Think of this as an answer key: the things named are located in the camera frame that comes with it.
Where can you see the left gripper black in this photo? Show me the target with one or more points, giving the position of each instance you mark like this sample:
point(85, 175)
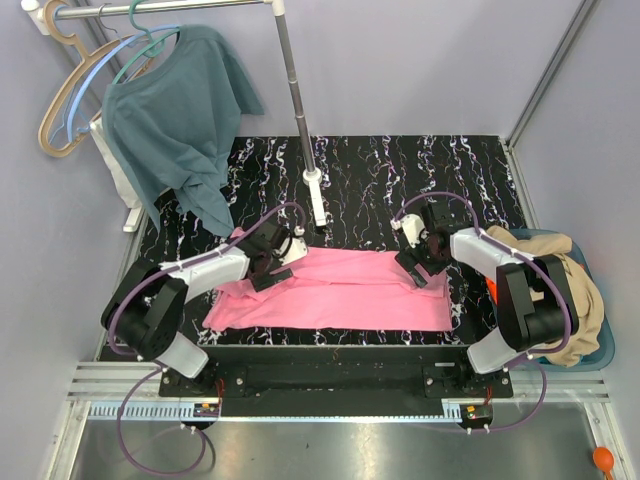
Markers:
point(269, 279)

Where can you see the pink t-shirt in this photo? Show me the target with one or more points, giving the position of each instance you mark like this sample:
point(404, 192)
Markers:
point(341, 289)

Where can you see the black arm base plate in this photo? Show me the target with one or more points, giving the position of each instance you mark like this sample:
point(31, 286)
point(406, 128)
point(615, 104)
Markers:
point(337, 381)

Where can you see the light blue hanger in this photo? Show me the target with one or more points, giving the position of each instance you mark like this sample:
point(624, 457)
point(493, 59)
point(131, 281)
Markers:
point(76, 131)

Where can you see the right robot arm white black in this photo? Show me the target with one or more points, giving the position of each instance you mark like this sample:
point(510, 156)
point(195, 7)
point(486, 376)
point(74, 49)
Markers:
point(533, 302)

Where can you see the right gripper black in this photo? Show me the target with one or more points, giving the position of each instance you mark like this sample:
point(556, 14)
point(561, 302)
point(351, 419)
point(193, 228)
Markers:
point(414, 258)

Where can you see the white slotted cable duct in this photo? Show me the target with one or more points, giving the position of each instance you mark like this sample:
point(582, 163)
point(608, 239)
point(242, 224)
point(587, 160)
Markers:
point(161, 411)

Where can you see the beige garment in basket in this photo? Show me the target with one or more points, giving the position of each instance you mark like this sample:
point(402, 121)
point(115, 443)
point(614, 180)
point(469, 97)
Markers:
point(587, 299)

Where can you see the green hanger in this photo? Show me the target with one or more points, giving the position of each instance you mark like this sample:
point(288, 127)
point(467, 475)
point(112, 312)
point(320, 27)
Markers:
point(154, 46)

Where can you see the teal t-shirt on hanger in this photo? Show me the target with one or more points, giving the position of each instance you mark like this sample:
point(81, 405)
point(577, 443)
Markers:
point(174, 127)

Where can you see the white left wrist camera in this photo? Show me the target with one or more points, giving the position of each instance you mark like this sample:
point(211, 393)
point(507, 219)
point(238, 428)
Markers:
point(293, 248)

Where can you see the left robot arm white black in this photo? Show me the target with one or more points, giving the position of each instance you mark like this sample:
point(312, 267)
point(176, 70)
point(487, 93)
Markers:
point(147, 309)

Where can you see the blue laundry basket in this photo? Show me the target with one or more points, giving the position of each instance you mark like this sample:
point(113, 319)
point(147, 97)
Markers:
point(604, 355)

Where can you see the orange ball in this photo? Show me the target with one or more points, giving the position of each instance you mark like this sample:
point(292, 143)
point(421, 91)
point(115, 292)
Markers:
point(604, 461)

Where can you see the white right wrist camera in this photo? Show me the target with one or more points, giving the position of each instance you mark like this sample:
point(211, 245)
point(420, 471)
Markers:
point(409, 229)

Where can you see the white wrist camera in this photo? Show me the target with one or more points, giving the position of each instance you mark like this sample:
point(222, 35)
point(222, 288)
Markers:
point(293, 248)
point(409, 229)

